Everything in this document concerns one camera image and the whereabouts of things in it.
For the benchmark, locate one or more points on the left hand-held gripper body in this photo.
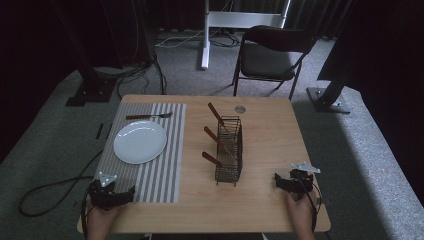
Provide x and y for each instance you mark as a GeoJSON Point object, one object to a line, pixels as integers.
{"type": "Point", "coordinates": [101, 191]}

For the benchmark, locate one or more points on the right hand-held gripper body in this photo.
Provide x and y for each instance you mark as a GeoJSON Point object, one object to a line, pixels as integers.
{"type": "Point", "coordinates": [301, 180]}

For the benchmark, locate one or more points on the person's left hand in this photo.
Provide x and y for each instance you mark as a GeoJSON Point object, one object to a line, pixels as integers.
{"type": "Point", "coordinates": [100, 218]}

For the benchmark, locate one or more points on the person's right hand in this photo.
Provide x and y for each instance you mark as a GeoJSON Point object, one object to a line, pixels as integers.
{"type": "Point", "coordinates": [301, 213]}

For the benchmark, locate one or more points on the grey striped placemat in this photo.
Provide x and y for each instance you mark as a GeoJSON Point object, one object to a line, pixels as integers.
{"type": "Point", "coordinates": [156, 180]}

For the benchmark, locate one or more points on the white round plate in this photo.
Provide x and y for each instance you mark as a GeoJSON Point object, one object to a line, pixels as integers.
{"type": "Point", "coordinates": [140, 142]}

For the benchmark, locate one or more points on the black tape strip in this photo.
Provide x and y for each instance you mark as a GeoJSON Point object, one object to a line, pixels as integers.
{"type": "Point", "coordinates": [99, 131]}

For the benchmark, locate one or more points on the round metal table grommet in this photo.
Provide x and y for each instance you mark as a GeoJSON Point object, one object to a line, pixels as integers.
{"type": "Point", "coordinates": [240, 109]}

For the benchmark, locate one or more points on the black folding chair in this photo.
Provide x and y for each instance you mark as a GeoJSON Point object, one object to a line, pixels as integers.
{"type": "Point", "coordinates": [266, 60]}

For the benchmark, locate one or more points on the dark curtain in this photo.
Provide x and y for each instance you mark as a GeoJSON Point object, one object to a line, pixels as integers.
{"type": "Point", "coordinates": [386, 50]}
{"type": "Point", "coordinates": [30, 50]}

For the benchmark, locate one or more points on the black stand with base plate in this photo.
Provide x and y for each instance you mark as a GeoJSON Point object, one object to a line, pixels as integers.
{"type": "Point", "coordinates": [328, 100]}
{"type": "Point", "coordinates": [91, 91]}

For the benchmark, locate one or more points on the white desk frame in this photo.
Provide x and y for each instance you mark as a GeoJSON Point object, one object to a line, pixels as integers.
{"type": "Point", "coordinates": [240, 19]}

